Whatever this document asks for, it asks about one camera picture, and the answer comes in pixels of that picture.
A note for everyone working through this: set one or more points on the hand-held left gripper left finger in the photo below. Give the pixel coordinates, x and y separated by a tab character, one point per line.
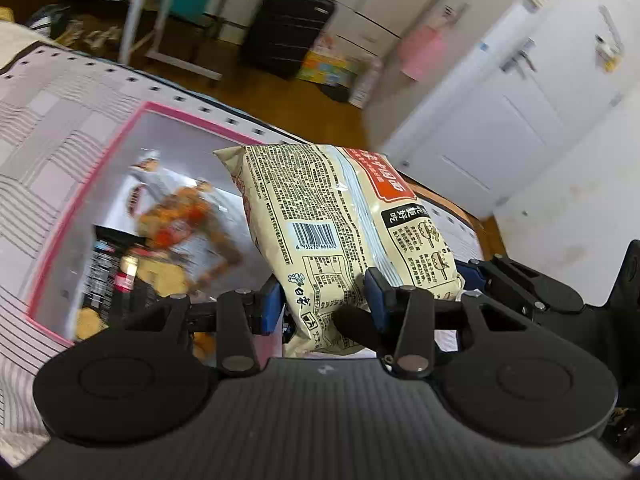
272	307

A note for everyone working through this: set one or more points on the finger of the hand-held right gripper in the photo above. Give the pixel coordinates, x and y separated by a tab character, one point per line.
520	280

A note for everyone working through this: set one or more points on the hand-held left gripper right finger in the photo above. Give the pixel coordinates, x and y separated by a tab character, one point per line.
376	297

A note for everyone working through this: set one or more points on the cream instant noodle packet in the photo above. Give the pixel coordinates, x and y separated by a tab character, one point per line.
325	230

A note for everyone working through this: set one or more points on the white printed snack packet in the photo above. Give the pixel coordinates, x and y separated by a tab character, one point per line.
150	175

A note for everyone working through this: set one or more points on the pink-rimmed clear storage bin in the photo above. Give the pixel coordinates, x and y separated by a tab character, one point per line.
100	185

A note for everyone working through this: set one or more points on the clear bag of orange snacks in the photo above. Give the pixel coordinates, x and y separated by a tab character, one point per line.
190	230

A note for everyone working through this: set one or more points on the black snack packet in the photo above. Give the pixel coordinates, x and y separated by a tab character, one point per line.
132	285
102	275

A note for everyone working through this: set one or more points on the white wardrobe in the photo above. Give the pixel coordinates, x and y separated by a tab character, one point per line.
525	125

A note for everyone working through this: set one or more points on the tall white box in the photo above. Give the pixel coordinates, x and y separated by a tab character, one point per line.
366	82

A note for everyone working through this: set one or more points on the colourful cardboard box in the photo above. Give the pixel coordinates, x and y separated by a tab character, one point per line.
327	67

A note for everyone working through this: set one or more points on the pink hanging garment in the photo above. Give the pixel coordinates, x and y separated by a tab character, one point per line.
422	45

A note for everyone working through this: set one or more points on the black suitcase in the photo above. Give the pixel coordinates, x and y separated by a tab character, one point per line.
287	27

